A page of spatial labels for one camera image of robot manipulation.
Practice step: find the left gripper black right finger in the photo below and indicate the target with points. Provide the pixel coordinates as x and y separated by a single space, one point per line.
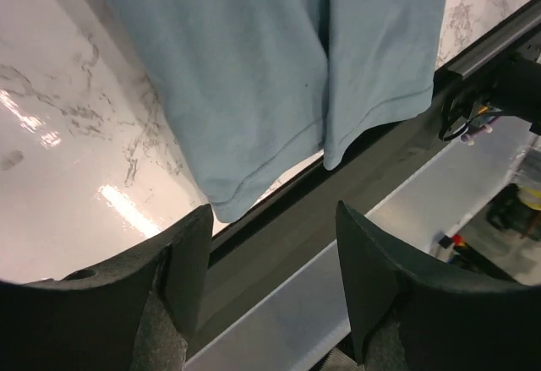
410 311

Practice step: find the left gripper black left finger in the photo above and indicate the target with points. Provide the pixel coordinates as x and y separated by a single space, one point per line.
137 310

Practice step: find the slate blue t-shirt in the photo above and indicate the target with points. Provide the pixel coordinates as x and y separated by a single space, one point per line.
250 88

